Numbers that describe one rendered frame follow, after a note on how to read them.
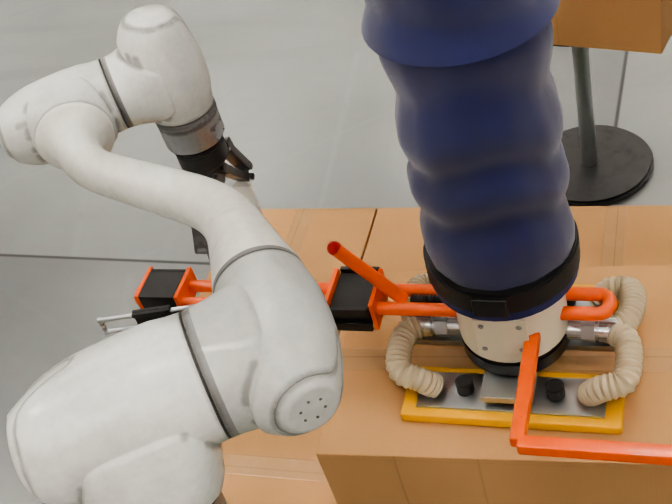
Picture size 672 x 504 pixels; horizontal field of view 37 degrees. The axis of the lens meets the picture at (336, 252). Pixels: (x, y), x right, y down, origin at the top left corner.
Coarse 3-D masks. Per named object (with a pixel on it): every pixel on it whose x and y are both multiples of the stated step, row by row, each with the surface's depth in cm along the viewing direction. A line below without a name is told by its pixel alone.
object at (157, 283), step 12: (144, 276) 178; (156, 276) 177; (168, 276) 176; (180, 276) 175; (192, 276) 177; (144, 288) 175; (156, 288) 175; (168, 288) 174; (180, 288) 173; (144, 300) 175; (156, 300) 174; (168, 300) 173; (180, 300) 173
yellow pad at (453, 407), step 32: (448, 384) 162; (480, 384) 160; (544, 384) 157; (576, 384) 156; (416, 416) 160; (448, 416) 158; (480, 416) 156; (544, 416) 154; (576, 416) 152; (608, 416) 151
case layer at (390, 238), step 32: (288, 224) 265; (320, 224) 262; (352, 224) 259; (384, 224) 256; (416, 224) 253; (608, 224) 238; (640, 224) 236; (320, 256) 253; (384, 256) 248; (416, 256) 245; (608, 256) 231; (640, 256) 228; (224, 448) 217; (256, 448) 215; (288, 448) 213; (224, 480) 211; (256, 480) 210; (288, 480) 208; (320, 480) 206
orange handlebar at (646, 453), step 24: (192, 288) 176; (408, 288) 163; (432, 288) 161; (576, 288) 154; (600, 288) 153; (384, 312) 161; (408, 312) 160; (432, 312) 158; (576, 312) 151; (600, 312) 150; (528, 360) 147; (528, 384) 144; (528, 408) 141; (552, 456) 136; (576, 456) 135; (600, 456) 134; (624, 456) 132; (648, 456) 131
